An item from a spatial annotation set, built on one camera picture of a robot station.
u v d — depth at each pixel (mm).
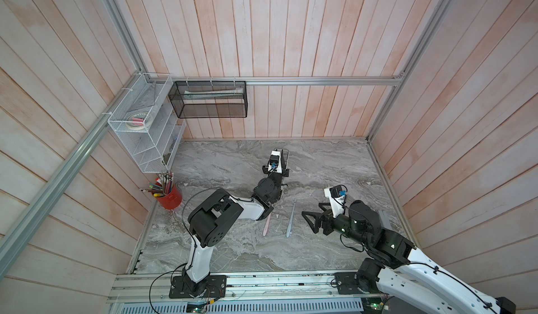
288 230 860
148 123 729
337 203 624
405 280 587
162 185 857
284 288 732
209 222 517
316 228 619
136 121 728
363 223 513
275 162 697
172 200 894
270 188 665
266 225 879
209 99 1038
